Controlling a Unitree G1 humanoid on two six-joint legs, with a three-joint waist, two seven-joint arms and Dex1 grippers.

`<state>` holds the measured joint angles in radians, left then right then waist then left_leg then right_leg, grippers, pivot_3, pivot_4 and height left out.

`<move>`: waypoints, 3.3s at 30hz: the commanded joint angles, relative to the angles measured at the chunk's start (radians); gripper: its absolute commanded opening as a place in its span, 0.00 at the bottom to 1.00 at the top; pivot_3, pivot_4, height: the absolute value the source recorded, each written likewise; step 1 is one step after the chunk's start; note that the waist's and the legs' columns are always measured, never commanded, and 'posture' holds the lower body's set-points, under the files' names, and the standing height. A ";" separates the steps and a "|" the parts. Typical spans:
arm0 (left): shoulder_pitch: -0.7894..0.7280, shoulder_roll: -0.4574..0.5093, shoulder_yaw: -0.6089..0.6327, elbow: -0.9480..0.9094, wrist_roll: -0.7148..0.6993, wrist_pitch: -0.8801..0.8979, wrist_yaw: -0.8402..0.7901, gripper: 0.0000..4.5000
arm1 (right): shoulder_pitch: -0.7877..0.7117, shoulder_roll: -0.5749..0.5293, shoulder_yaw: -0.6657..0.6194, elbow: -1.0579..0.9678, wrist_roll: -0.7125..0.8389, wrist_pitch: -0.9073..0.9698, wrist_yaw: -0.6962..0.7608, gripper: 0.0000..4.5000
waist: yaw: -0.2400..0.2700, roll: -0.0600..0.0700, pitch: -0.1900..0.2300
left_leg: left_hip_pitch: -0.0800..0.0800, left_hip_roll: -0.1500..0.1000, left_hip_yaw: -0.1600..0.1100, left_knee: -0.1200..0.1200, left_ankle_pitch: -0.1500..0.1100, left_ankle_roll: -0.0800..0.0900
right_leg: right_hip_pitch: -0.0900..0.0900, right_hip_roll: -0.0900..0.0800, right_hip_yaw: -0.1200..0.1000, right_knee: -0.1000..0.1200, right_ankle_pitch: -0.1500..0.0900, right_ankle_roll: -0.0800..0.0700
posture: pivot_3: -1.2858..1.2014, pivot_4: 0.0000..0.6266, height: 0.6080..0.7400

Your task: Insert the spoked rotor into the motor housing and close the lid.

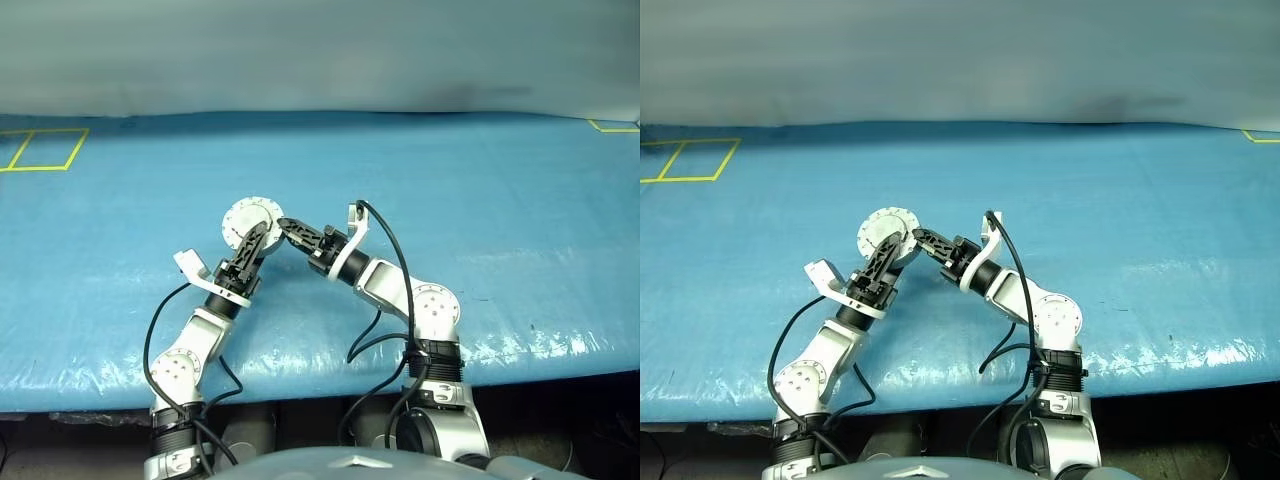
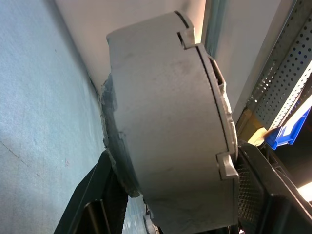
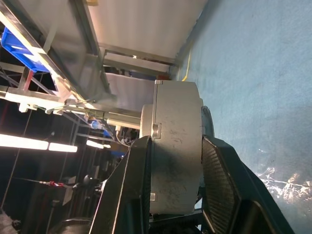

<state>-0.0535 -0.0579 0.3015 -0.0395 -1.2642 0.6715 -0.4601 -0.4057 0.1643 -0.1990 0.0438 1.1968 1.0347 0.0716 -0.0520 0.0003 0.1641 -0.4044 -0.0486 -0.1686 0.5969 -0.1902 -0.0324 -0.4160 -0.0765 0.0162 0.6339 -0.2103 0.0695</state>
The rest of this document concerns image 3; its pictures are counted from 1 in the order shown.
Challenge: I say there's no red carabiner on cord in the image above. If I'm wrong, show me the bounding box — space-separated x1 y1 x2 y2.
40 179 66 189

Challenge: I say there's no white fluorescent tube light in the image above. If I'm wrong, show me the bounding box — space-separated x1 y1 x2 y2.
0 133 49 151
86 139 112 149
48 142 78 154

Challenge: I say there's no blue plastic bin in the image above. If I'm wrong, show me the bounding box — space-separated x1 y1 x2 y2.
0 26 51 74

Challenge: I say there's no blue table cover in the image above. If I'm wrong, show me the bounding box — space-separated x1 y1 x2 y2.
170 0 312 234

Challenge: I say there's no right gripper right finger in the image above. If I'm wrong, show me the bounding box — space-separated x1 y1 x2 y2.
201 135 297 234

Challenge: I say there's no aluminium frame rack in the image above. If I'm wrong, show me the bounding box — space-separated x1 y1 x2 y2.
0 0 177 147

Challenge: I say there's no white cloth panel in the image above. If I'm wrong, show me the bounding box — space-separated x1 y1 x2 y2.
106 72 156 114

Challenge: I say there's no white backdrop sheet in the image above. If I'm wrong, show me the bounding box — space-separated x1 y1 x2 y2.
19 0 210 65

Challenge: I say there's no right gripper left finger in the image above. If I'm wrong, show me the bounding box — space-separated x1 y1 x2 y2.
89 135 153 234

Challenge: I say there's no dark ribbed round object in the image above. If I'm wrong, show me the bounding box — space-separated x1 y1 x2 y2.
48 216 95 234

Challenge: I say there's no grey round motor housing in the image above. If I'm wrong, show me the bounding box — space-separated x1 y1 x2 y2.
152 79 215 215

